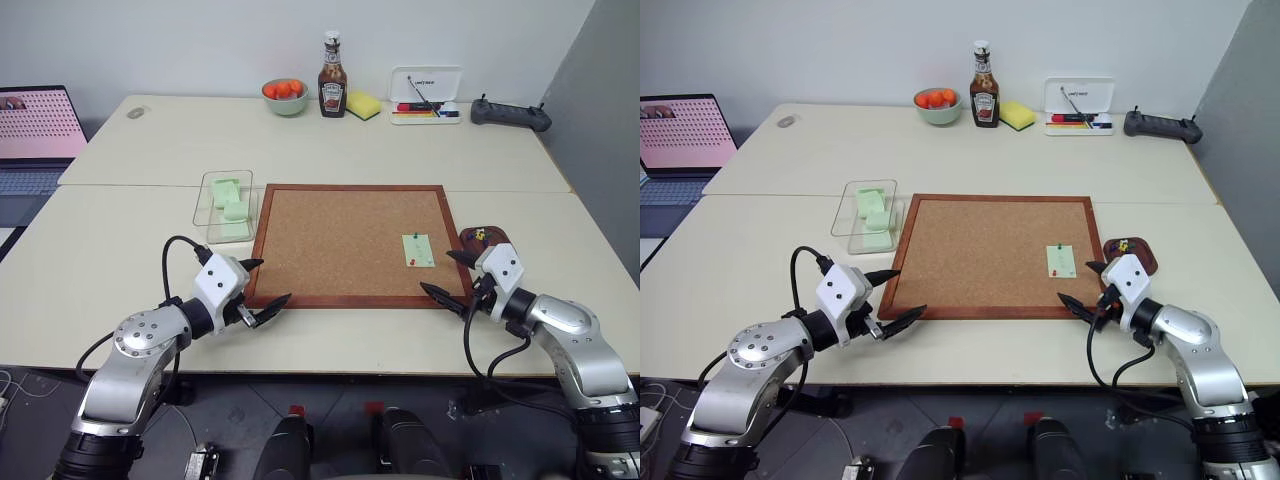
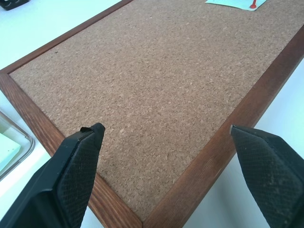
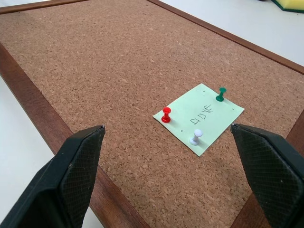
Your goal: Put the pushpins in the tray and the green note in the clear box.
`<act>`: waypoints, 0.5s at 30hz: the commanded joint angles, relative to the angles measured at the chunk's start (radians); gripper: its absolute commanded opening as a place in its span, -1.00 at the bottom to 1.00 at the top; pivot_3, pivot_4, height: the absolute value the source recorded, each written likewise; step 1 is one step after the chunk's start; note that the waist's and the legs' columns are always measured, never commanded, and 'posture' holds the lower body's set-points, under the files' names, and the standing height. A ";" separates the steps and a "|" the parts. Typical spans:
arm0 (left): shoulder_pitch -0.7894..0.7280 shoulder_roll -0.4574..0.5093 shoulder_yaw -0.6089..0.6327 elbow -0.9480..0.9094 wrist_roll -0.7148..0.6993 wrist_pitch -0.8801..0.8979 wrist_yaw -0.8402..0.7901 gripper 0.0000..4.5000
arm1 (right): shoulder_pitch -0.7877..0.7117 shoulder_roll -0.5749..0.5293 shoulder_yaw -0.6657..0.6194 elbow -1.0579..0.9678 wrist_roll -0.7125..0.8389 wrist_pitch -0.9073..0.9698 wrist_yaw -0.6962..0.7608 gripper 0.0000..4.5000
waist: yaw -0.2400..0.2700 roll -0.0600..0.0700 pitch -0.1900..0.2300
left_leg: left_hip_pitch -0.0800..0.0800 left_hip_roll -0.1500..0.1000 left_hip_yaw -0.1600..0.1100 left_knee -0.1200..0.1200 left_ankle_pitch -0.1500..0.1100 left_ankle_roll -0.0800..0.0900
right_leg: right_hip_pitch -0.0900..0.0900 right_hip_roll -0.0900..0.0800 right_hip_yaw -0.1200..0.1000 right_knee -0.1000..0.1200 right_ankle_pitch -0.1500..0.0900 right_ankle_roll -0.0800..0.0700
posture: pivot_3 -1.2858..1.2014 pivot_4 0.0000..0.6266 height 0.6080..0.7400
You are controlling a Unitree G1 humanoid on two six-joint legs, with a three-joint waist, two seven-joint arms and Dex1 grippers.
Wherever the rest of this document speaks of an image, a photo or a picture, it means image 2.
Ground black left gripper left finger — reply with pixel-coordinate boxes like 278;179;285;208
0;122;105;228

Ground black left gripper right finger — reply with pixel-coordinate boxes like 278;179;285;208
230;124;304;228

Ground green sticky note pad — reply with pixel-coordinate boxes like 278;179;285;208
0;133;25;170

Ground wood-framed cork board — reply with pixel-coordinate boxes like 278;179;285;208
0;0;304;228

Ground light green paper note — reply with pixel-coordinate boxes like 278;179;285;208
205;0;269;11

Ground clear plastic container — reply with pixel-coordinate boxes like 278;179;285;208
0;110;36;181

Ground black object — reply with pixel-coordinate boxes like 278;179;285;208
0;0;30;11

